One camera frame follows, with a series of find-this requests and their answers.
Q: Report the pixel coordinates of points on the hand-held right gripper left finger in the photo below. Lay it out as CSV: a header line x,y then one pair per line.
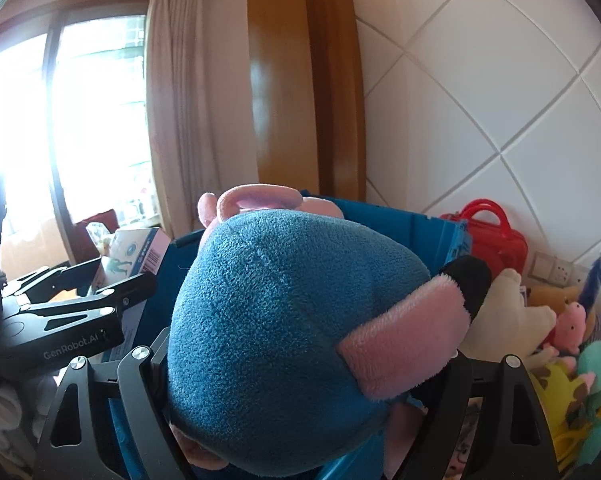
x,y
140,385

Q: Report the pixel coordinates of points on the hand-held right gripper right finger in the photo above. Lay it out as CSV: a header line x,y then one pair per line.
x,y
480,410

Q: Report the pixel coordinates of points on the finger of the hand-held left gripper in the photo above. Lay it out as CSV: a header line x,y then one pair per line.
x,y
130,287
50,277

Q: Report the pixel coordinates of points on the white box with blue label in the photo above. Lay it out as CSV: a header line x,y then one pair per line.
x,y
140,250

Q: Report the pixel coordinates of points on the blue and pink plush toy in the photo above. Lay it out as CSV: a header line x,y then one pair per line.
x,y
280,335

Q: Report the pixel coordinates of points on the blue plastic crate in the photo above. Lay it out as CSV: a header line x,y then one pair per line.
x,y
395,225

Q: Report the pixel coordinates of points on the white doodle-print pouch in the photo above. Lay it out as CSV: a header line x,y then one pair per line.
x,y
463,447

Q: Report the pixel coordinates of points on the white tablecloth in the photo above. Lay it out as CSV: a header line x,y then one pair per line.
x,y
0,410

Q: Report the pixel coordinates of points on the yellow spotted plush toy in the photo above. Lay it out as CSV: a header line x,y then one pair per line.
x,y
560,385

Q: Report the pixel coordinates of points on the white plush toy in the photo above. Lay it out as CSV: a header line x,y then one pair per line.
x,y
510,320

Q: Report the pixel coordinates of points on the small pink pig plush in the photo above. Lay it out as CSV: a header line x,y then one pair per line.
x,y
570,322

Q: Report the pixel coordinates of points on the window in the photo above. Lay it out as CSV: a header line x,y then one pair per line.
x,y
80,135

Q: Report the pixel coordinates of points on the red plastic toy case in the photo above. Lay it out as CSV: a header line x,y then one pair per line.
x,y
500,250

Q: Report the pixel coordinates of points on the blue feather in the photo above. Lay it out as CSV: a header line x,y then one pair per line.
x,y
595,270

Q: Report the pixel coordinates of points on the beige curtain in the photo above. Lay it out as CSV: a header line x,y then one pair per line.
x,y
195,110

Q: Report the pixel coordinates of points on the wall socket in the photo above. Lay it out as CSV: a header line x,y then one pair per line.
x,y
555,267

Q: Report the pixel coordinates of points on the wooden wall panel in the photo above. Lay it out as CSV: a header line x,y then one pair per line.
x,y
305,85

